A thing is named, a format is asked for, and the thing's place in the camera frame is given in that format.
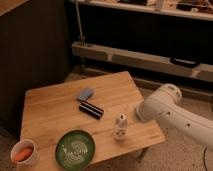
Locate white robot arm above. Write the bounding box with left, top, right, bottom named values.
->
left=135, top=84, right=213, bottom=151

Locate wooden table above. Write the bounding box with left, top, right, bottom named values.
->
left=16, top=71, right=165, bottom=171

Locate black rectangular box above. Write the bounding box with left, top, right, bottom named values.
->
left=79, top=101, right=104, bottom=119

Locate green ceramic plate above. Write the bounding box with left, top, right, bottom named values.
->
left=55, top=130, right=95, bottom=171

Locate metal shelf rack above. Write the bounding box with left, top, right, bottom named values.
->
left=68, top=0, right=213, bottom=82

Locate orange carrot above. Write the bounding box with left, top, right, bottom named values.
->
left=13, top=148, right=33, bottom=162

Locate black handle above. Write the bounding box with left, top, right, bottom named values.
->
left=170, top=57, right=200, bottom=68

